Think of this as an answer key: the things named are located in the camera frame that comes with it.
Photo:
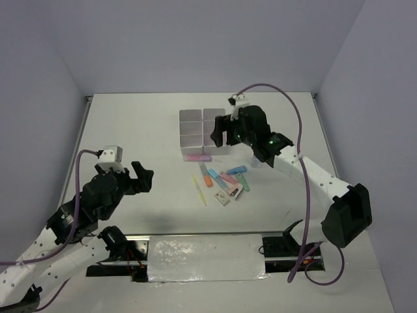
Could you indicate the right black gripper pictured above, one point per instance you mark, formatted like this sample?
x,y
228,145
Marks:
x,y
221,125

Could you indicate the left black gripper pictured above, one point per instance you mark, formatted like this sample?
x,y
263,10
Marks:
x,y
145,177

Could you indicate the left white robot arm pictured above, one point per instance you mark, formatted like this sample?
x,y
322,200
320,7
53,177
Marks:
x,y
59,253

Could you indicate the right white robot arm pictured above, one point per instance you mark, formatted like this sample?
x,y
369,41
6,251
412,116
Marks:
x,y
348,208

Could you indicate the left white divided container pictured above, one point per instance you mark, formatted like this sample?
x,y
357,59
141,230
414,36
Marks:
x,y
191,132

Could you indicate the pink highlighter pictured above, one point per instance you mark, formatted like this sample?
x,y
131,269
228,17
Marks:
x,y
197,158

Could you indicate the blue correction tape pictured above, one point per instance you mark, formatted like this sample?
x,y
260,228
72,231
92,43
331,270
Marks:
x,y
236,170

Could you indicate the light blue highlighter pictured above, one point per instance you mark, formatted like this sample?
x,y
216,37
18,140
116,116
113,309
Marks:
x,y
219,180

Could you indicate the pink correction tape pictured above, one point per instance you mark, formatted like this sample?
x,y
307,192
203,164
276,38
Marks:
x,y
228,178

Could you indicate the small blue-capped bottle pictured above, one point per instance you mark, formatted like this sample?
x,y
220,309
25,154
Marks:
x,y
255,162

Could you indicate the green correction tape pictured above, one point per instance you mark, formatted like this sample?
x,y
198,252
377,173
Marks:
x,y
242,180

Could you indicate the yellow pen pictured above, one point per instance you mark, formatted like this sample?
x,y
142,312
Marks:
x,y
199,191

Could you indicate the white eraser box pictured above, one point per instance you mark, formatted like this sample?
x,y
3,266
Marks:
x,y
222,198

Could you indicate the silver foil panel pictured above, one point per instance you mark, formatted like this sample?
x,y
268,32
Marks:
x,y
205,258

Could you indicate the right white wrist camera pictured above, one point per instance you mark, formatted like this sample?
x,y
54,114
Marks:
x,y
237,102

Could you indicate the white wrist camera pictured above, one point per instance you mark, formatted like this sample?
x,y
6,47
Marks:
x,y
110,159
237,102

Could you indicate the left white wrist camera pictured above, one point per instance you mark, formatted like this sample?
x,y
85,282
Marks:
x,y
110,159

